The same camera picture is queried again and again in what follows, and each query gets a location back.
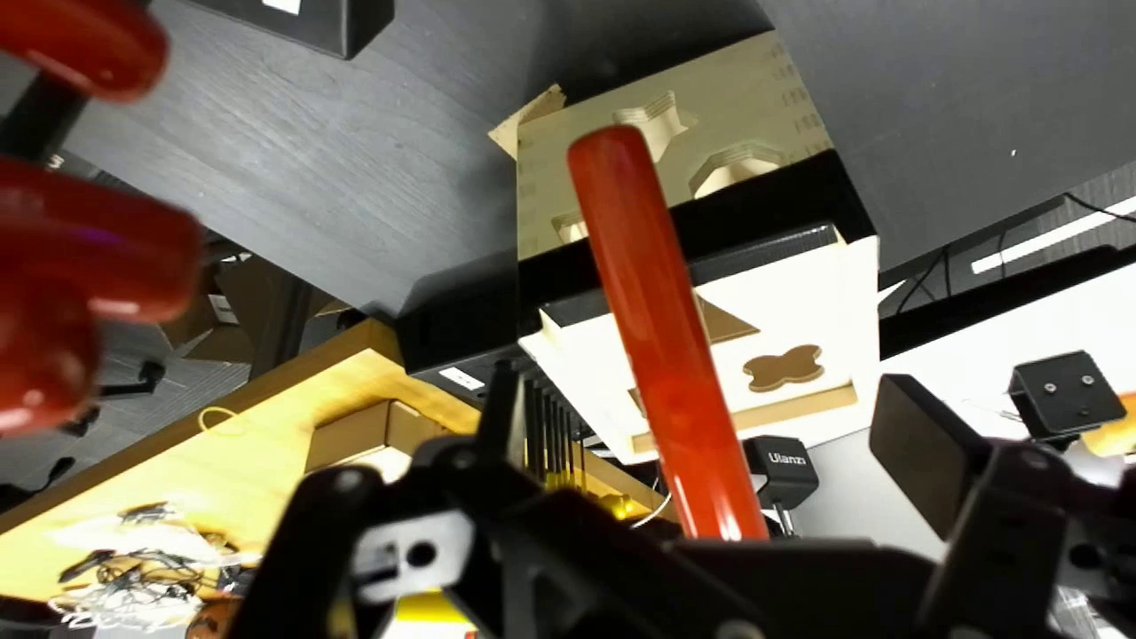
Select small black mount block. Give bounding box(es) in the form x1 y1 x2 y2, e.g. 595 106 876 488
1004 348 1134 447

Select crumpled foil wrappers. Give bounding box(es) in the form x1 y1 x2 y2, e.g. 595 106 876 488
48 497 267 623

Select wooden office desk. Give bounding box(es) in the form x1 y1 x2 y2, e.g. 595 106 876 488
0 314 668 621

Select black device with white print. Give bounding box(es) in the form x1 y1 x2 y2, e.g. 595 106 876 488
741 434 825 513

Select wooden shape sorter box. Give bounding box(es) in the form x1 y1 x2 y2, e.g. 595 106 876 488
486 28 888 462

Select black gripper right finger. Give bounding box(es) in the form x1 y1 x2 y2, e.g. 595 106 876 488
868 369 1136 639

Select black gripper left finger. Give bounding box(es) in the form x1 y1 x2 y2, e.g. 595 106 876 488
228 434 776 639

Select small white table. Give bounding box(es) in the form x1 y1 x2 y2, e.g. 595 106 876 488
813 259 1136 559

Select red T-handle hex key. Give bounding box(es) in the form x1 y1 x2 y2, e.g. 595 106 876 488
0 296 109 440
0 0 173 163
564 120 776 545
0 156 211 331

